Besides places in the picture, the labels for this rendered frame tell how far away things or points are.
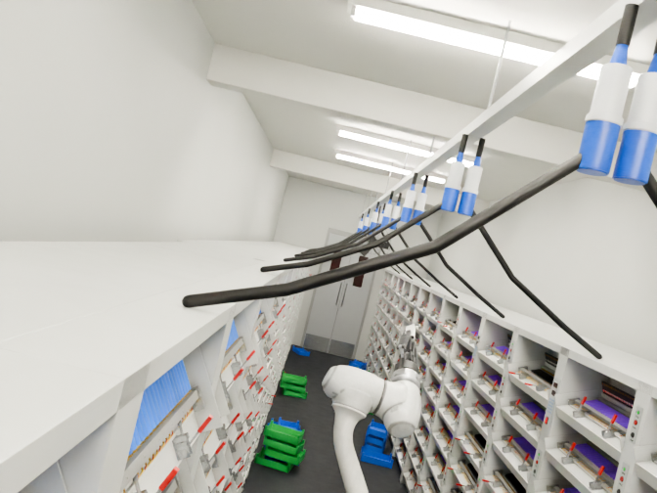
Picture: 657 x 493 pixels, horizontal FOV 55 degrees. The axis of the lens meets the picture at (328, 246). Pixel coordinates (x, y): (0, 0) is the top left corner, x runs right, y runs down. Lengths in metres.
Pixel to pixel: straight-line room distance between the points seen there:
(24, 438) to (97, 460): 0.22
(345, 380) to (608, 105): 0.99
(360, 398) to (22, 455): 1.39
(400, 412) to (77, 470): 1.22
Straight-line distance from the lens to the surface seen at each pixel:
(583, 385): 3.01
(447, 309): 5.66
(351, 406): 1.79
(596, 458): 2.87
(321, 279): 1.17
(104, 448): 0.70
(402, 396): 1.83
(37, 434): 0.50
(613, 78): 1.30
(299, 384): 8.00
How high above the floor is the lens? 1.90
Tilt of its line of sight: level
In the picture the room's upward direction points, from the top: 14 degrees clockwise
